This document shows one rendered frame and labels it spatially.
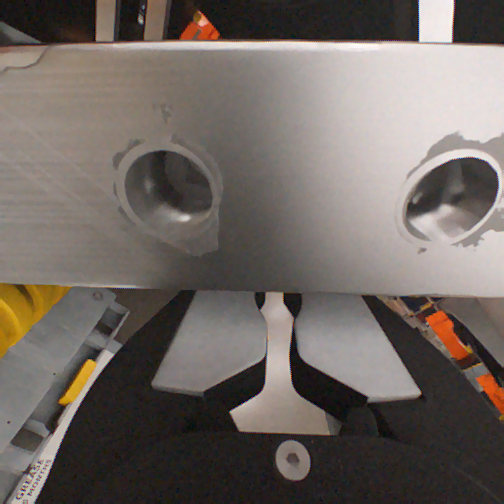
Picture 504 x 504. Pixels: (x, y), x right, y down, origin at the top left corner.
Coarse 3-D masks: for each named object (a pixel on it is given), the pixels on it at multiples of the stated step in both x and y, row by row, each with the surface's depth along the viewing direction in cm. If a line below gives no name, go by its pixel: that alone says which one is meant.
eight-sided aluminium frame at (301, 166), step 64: (0, 64) 3; (64, 64) 3; (128, 64) 3; (192, 64) 3; (256, 64) 3; (320, 64) 3; (384, 64) 3; (448, 64) 3; (0, 128) 4; (64, 128) 4; (128, 128) 3; (192, 128) 3; (256, 128) 3; (320, 128) 3; (384, 128) 3; (448, 128) 3; (0, 192) 4; (64, 192) 4; (128, 192) 4; (192, 192) 8; (256, 192) 4; (320, 192) 4; (384, 192) 4; (448, 192) 5; (0, 256) 5; (64, 256) 5; (128, 256) 5; (192, 256) 5; (256, 256) 5; (320, 256) 4; (384, 256) 4; (448, 256) 4
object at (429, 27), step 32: (0, 0) 12; (32, 0) 15; (64, 0) 19; (96, 0) 10; (128, 0) 11; (160, 0) 10; (416, 0) 10; (448, 0) 10; (480, 0) 21; (0, 32) 10; (32, 32) 10; (64, 32) 14; (96, 32) 11; (128, 32) 12; (160, 32) 11; (416, 32) 11; (448, 32) 11; (480, 32) 16
